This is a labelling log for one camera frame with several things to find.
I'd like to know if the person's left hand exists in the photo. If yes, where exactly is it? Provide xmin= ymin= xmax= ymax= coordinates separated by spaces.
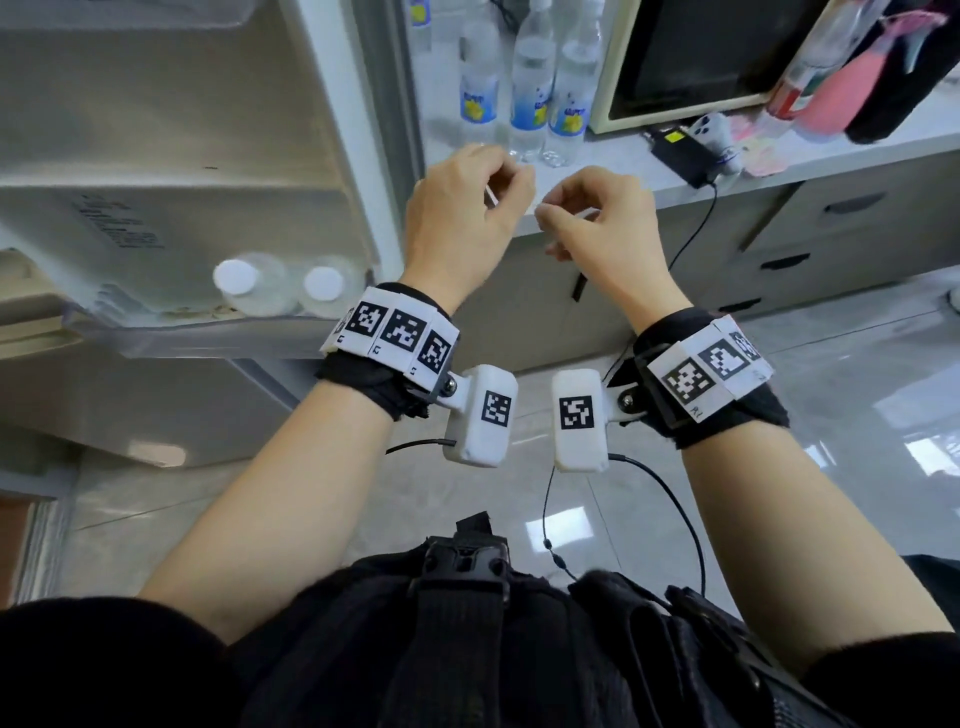
xmin=399 ymin=143 xmax=538 ymax=316

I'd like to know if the person's right hand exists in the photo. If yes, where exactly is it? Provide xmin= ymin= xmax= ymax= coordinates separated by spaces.
xmin=533 ymin=164 xmax=693 ymax=337

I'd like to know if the clear water bottle blue label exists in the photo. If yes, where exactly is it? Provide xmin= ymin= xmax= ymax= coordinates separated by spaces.
xmin=212 ymin=251 xmax=301 ymax=320
xmin=541 ymin=0 xmax=607 ymax=168
xmin=508 ymin=0 xmax=558 ymax=163
xmin=299 ymin=254 xmax=369 ymax=320
xmin=458 ymin=0 xmax=504 ymax=144

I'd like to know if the clear fridge door shelf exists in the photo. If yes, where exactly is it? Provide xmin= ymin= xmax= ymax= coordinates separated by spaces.
xmin=63 ymin=251 xmax=380 ymax=361

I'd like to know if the grey fridge door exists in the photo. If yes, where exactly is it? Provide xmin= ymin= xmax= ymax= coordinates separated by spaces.
xmin=0 ymin=0 xmax=423 ymax=363

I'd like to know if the person's left forearm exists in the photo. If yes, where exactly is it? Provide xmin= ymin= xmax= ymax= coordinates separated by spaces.
xmin=138 ymin=378 xmax=399 ymax=646

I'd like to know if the person's right forearm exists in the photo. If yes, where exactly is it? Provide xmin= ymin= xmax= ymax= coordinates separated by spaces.
xmin=678 ymin=419 xmax=954 ymax=676

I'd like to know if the clear egg pocket tray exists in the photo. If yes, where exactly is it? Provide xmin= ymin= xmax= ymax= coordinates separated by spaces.
xmin=0 ymin=0 xmax=264 ymax=33

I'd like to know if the person's black shirt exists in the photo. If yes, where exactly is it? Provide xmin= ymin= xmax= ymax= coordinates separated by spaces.
xmin=0 ymin=554 xmax=960 ymax=728

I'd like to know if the black charger box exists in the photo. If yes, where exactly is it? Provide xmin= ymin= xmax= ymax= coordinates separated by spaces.
xmin=648 ymin=125 xmax=723 ymax=190

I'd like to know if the left wristband with marker tags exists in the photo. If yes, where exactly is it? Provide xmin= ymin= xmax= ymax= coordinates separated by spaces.
xmin=314 ymin=281 xmax=463 ymax=423

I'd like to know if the wristband with marker tags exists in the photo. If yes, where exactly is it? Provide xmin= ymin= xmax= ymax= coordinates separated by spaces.
xmin=603 ymin=305 xmax=793 ymax=451
xmin=314 ymin=281 xmax=463 ymax=423

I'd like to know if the white smartphone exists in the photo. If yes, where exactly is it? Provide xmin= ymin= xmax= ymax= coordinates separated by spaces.
xmin=688 ymin=112 xmax=744 ymax=178

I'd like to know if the right wristband with marker tags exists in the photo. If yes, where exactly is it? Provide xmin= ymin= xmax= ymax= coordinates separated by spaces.
xmin=603 ymin=305 xmax=793 ymax=451

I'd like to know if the pink patterned pad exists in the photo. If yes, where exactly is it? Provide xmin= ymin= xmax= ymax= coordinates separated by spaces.
xmin=731 ymin=112 xmax=789 ymax=179

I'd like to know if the grey cabinet with speckled counter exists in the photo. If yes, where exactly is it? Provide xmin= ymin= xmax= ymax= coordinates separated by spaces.
xmin=408 ymin=0 xmax=960 ymax=376

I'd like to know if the cream microwave oven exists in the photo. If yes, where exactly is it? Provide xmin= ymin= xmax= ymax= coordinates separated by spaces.
xmin=588 ymin=0 xmax=835 ymax=136

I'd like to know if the black fabric object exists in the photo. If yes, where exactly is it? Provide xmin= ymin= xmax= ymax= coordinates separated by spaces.
xmin=845 ymin=0 xmax=960 ymax=146

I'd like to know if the black chest harness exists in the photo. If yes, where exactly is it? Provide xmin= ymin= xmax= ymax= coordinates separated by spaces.
xmin=224 ymin=512 xmax=856 ymax=728

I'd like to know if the black charger cable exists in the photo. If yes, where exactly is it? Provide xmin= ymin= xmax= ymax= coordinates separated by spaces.
xmin=665 ymin=183 xmax=721 ymax=273

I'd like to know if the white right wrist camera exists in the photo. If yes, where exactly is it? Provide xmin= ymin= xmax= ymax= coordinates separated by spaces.
xmin=549 ymin=367 xmax=613 ymax=475

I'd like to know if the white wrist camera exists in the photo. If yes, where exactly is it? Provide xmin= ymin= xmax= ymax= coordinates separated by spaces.
xmin=549 ymin=367 xmax=613 ymax=475
xmin=438 ymin=363 xmax=520 ymax=470

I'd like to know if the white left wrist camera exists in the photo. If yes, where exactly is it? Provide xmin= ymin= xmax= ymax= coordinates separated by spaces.
xmin=438 ymin=363 xmax=520 ymax=470

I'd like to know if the black left camera cable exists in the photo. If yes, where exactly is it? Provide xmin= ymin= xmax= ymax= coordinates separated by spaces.
xmin=384 ymin=437 xmax=459 ymax=457

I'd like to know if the black camera cable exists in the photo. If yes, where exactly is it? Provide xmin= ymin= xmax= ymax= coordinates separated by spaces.
xmin=384 ymin=437 xmax=459 ymax=457
xmin=541 ymin=452 xmax=709 ymax=598

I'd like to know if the black right camera cable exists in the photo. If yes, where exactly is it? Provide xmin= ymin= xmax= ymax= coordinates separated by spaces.
xmin=541 ymin=452 xmax=709 ymax=598

